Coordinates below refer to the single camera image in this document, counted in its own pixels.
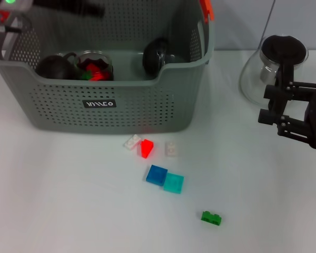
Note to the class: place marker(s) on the blue flat toy brick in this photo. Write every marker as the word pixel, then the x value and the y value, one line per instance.
pixel 156 175

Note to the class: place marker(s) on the dark red curved toy brick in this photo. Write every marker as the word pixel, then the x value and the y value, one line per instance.
pixel 93 68

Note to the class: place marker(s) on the grey perforated plastic storage basket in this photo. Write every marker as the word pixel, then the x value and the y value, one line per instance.
pixel 121 116

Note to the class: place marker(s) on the green toy brick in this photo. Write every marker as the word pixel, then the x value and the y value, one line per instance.
pixel 86 76
pixel 210 217

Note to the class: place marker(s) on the dark clay teapot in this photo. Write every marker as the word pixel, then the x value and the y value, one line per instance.
pixel 52 69

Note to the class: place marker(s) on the glass teacup with black holder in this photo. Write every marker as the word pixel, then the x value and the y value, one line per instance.
pixel 112 76
pixel 108 60

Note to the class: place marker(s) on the black round object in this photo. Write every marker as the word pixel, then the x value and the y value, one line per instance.
pixel 155 56

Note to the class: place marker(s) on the red sloped toy brick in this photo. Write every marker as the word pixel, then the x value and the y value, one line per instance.
pixel 146 149

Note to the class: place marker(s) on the white toy brick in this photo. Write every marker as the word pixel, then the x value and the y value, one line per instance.
pixel 131 142
pixel 171 149

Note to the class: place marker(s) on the silver left gripper elbow plug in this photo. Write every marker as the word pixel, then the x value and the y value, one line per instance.
pixel 8 28

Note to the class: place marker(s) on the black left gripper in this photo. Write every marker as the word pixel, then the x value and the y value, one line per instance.
pixel 68 7

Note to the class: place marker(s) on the orange-red small toy brick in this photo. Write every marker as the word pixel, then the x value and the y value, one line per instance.
pixel 100 77

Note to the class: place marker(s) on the cyan flat toy brick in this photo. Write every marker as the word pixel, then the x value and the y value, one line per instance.
pixel 173 183

